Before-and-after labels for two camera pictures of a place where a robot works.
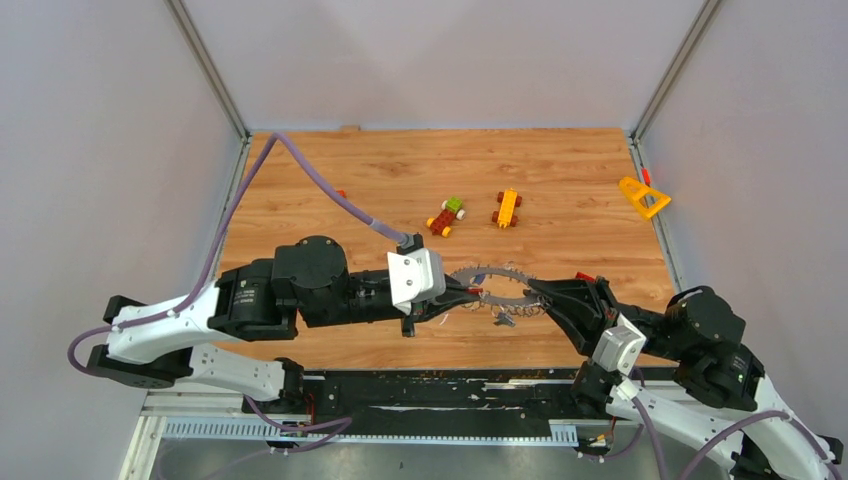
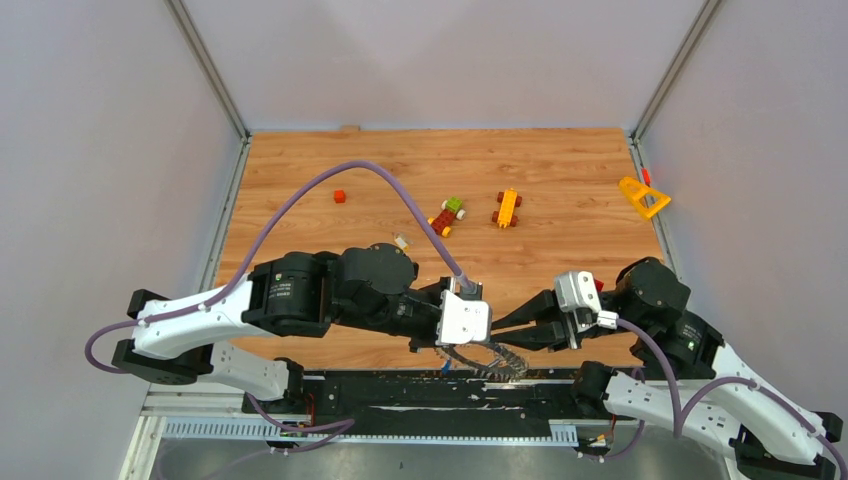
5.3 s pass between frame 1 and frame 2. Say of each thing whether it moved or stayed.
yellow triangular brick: stayed
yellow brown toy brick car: stayed
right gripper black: moved
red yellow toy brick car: stayed
